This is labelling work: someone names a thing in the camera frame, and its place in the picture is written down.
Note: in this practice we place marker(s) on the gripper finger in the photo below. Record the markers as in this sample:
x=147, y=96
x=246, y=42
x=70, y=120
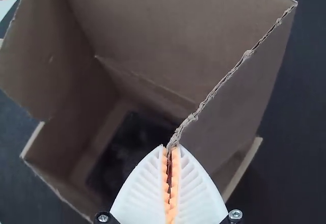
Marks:
x=198, y=196
x=140, y=191

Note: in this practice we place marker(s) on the black square fan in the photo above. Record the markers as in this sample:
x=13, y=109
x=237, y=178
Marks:
x=132, y=152

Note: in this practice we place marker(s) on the cardboard box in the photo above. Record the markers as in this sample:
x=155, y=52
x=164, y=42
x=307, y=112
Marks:
x=165, y=43

